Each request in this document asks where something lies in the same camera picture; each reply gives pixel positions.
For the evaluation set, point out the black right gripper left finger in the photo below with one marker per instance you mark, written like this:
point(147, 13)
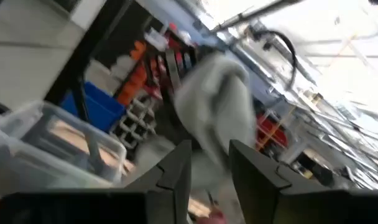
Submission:
point(164, 202)

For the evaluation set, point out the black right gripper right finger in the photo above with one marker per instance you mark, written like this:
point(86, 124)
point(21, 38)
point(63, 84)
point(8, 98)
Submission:
point(270, 202)

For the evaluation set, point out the blue storage bin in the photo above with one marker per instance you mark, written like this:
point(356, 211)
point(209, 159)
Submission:
point(99, 109)

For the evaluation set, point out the black metal table frame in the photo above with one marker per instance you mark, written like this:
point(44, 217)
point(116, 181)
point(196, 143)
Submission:
point(83, 53)

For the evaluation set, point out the storage shelf with bins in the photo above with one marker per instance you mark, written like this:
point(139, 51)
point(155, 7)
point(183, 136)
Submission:
point(139, 71)

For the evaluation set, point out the sage green ribbed cloth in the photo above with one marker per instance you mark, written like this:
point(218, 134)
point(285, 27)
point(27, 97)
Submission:
point(214, 109)

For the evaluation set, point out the white grid rack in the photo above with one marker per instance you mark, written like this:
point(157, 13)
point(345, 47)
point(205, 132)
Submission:
point(133, 124)

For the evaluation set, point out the clear plastic bin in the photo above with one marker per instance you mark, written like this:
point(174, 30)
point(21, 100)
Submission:
point(18, 130)

